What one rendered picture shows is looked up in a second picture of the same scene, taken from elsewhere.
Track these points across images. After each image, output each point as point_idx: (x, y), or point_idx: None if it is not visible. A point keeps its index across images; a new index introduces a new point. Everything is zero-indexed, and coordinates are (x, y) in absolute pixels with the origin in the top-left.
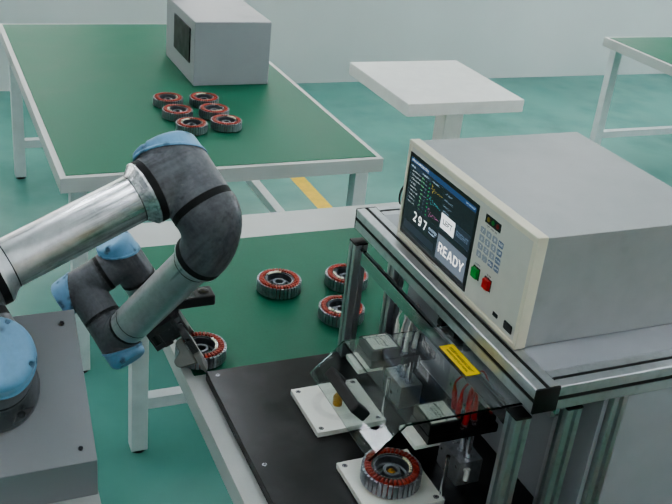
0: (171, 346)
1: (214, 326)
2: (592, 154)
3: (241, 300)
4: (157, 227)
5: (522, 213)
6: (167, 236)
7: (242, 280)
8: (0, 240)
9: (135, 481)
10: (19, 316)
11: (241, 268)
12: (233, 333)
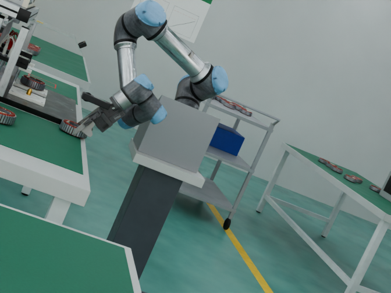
0: (84, 142)
1: (55, 133)
2: None
3: (27, 129)
4: (52, 174)
5: None
6: (48, 167)
7: (16, 131)
8: (203, 61)
9: None
10: (182, 103)
11: (9, 133)
12: (46, 127)
